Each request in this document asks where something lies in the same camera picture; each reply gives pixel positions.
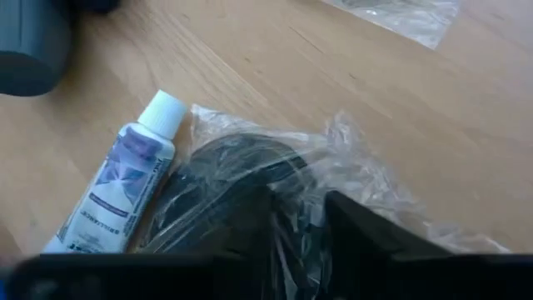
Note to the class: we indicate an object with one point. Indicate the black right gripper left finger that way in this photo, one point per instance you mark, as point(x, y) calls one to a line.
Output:
point(258, 233)

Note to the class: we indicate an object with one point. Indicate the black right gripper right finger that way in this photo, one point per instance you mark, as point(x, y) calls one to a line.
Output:
point(354, 233)

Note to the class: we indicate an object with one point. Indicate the black disc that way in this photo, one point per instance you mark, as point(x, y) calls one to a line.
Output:
point(233, 166)
point(408, 21)

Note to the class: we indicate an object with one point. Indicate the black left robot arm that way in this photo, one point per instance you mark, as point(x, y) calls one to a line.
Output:
point(29, 50)

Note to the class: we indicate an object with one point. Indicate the white purple toothpaste tube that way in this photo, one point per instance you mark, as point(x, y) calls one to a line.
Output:
point(125, 179)

